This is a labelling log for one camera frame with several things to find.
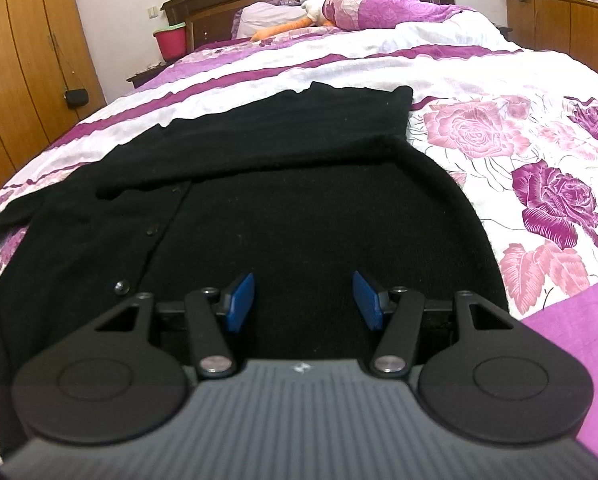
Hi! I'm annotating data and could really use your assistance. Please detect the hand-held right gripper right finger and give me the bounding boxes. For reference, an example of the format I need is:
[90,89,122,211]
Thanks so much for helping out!
[353,270,518,377]

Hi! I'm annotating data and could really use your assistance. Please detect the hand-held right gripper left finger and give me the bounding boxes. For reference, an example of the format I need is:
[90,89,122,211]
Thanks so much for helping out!
[95,272,256,380]

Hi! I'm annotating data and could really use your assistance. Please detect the black knit cardigan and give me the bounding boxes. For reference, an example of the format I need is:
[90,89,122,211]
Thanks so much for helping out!
[0,81,510,453]

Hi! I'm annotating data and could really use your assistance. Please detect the purple floral bed cover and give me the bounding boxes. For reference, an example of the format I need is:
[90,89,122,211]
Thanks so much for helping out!
[0,5,598,463]

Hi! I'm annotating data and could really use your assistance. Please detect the dark wooden nightstand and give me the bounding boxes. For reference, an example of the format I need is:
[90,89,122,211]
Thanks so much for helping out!
[126,57,180,90]

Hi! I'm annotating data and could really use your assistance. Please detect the red plastic bucket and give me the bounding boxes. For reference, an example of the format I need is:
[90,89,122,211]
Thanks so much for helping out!
[153,24,188,61]

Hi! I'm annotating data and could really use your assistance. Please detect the orange plush toy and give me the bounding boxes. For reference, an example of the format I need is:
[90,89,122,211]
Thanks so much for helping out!
[250,15,330,42]

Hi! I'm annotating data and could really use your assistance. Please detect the lilac frilled pillow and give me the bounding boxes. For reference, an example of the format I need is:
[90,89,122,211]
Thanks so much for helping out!
[236,1,310,41]

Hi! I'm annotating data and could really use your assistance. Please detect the white plush toy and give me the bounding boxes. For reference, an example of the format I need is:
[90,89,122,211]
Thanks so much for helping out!
[301,0,338,26]

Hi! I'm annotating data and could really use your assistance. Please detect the wooden wardrobe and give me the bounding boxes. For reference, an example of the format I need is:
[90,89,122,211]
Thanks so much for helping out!
[0,0,108,195]

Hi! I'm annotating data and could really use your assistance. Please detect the wooden dresser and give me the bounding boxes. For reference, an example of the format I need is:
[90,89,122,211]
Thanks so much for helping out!
[506,0,598,86]

